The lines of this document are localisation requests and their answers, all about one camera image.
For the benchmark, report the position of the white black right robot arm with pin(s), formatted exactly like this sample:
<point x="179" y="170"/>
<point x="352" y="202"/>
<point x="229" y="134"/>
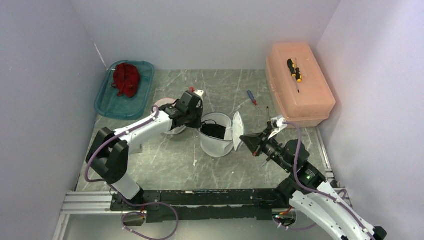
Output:
<point x="308" y="191"/>

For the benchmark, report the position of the black yellow screwdriver on table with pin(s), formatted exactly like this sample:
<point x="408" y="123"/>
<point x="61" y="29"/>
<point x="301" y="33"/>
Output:
<point x="268" y="114"/>

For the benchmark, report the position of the red cloth garment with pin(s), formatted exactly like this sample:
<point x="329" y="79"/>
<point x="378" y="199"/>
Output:
<point x="126" y="79"/>

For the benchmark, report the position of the aluminium extrusion rail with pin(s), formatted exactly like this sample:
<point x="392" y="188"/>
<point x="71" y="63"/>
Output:
<point x="81" y="203"/>

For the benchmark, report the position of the teal plastic tray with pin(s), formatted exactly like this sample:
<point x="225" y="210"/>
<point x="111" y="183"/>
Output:
<point x="109" y="105"/>

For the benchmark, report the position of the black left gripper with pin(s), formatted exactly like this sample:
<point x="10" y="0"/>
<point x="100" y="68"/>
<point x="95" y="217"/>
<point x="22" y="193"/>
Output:
<point x="198" y="123"/>

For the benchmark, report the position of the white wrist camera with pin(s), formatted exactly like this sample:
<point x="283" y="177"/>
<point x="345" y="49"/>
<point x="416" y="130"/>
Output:
<point x="200" y="93"/>
<point x="276" y="125"/>

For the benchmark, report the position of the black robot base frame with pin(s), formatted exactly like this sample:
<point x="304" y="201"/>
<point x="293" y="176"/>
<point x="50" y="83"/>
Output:
<point x="261" y="204"/>

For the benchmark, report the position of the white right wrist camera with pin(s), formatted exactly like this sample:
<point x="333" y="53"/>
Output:
<point x="276" y="125"/>

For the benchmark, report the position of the green label clear bit case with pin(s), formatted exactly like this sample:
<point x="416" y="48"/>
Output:
<point x="137" y="149"/>

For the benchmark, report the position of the white mesh blue zip laundry bag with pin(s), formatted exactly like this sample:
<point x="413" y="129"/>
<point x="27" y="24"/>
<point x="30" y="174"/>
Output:
<point x="217" y="148"/>

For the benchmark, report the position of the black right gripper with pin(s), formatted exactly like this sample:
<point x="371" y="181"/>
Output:
<point x="253" y="141"/>

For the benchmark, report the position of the blue red handle screwdriver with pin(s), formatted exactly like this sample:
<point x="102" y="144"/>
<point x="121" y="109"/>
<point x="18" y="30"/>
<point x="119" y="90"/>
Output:
<point x="253" y="100"/>

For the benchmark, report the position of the orange translucent plastic storage box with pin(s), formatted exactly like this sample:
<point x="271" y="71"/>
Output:
<point x="315" y="101"/>

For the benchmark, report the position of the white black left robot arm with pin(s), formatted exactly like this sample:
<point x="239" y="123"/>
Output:
<point x="109" y="153"/>

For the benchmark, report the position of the black bra in bag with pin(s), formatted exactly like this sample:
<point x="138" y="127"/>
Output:
<point x="212" y="129"/>

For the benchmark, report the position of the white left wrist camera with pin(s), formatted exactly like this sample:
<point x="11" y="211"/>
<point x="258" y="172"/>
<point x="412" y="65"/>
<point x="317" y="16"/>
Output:
<point x="200" y="93"/>

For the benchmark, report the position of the black yellow screwdriver on box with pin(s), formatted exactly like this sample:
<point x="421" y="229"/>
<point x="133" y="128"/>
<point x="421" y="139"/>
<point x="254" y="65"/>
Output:
<point x="295" y="73"/>

